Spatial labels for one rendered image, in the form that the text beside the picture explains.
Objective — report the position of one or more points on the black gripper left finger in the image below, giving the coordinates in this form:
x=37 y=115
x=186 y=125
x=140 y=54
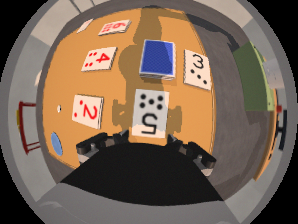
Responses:
x=90 y=146

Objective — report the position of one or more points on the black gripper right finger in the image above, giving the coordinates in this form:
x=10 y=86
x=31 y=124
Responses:
x=200 y=157

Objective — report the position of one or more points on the blue round disc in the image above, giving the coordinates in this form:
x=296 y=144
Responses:
x=56 y=144

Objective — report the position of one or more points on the white card with red markings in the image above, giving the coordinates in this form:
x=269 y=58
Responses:
x=114 y=27

